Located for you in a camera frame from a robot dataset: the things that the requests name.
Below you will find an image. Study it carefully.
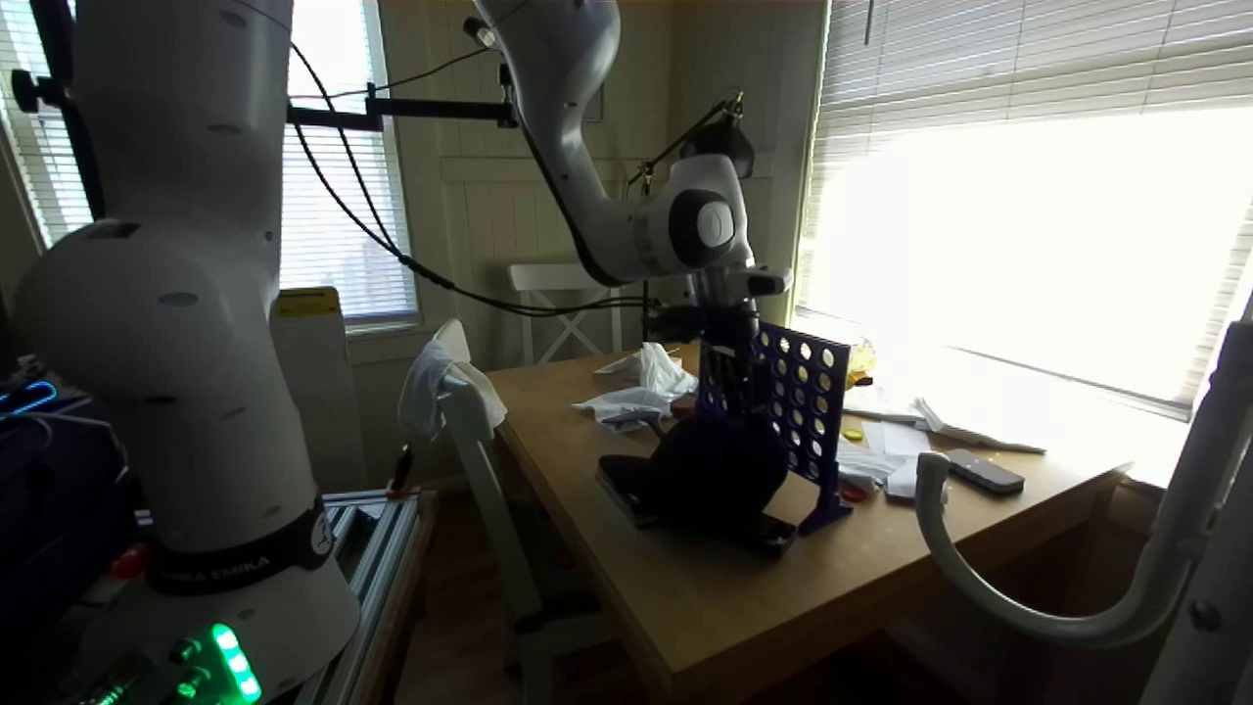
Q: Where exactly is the crumpled white plastic bag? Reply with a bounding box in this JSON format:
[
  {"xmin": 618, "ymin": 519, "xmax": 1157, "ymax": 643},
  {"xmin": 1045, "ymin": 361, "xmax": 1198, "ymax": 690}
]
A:
[{"xmin": 572, "ymin": 342, "xmax": 699, "ymax": 434}]

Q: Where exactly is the purple disc drop game grid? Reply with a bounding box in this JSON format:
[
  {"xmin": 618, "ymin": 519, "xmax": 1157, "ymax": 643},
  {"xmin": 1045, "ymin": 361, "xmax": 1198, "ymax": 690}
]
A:
[{"xmin": 695, "ymin": 321, "xmax": 855, "ymax": 537}]

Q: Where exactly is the white wooden chair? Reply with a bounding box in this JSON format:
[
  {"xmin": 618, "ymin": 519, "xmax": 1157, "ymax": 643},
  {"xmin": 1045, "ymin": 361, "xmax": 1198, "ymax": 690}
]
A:
[
  {"xmin": 506, "ymin": 261, "xmax": 649, "ymax": 368},
  {"xmin": 431, "ymin": 318, "xmax": 613, "ymax": 705}
]

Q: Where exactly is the black and brass lamp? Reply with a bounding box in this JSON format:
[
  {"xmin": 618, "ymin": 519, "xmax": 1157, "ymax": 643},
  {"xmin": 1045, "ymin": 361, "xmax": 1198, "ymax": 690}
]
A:
[{"xmin": 625, "ymin": 88, "xmax": 757, "ymax": 197}]

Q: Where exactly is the heap of white papers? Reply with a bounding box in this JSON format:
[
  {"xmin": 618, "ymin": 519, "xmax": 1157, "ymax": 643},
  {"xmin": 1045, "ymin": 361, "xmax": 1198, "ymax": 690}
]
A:
[{"xmin": 837, "ymin": 387, "xmax": 951, "ymax": 506}]

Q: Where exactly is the open white booklet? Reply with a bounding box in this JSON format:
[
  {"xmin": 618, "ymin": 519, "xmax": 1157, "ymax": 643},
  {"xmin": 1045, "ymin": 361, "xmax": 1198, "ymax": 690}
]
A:
[{"xmin": 914, "ymin": 396, "xmax": 1047, "ymax": 455}]

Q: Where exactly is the black remote control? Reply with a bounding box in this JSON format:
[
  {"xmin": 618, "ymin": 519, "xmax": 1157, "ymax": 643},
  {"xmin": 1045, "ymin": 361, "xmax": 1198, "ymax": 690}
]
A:
[{"xmin": 944, "ymin": 447, "xmax": 1027, "ymax": 496}]

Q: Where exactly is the white cloth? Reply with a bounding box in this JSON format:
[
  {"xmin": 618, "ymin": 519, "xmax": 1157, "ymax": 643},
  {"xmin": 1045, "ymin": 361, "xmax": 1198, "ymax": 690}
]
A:
[{"xmin": 396, "ymin": 338, "xmax": 509, "ymax": 442}]

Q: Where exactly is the window with white blinds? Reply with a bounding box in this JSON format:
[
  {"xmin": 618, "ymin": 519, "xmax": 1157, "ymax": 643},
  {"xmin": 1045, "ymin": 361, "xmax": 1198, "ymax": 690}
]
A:
[
  {"xmin": 0, "ymin": 0, "xmax": 423, "ymax": 330},
  {"xmin": 791, "ymin": 0, "xmax": 1253, "ymax": 422}
]

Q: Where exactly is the black stand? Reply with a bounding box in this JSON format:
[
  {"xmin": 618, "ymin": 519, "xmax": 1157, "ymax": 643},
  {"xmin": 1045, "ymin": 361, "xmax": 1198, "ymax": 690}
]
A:
[{"xmin": 10, "ymin": 0, "xmax": 521, "ymax": 222}]

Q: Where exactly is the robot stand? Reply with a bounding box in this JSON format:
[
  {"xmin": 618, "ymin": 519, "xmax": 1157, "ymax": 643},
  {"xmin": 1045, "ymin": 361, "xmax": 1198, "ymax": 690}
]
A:
[{"xmin": 59, "ymin": 488, "xmax": 439, "ymax": 705}]

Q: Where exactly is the white box with yellow label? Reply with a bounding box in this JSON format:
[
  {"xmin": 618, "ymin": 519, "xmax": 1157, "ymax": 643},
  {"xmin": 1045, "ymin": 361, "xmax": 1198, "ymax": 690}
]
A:
[{"xmin": 268, "ymin": 286, "xmax": 370, "ymax": 493}]

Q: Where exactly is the black control box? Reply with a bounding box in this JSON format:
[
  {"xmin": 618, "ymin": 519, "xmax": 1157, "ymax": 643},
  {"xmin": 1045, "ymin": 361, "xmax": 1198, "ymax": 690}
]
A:
[{"xmin": 0, "ymin": 372, "xmax": 148, "ymax": 637}]

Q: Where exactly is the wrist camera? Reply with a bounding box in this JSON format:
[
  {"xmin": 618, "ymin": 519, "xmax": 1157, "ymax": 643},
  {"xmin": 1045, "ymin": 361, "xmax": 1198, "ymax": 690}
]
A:
[{"xmin": 643, "ymin": 304, "xmax": 706, "ymax": 341}]

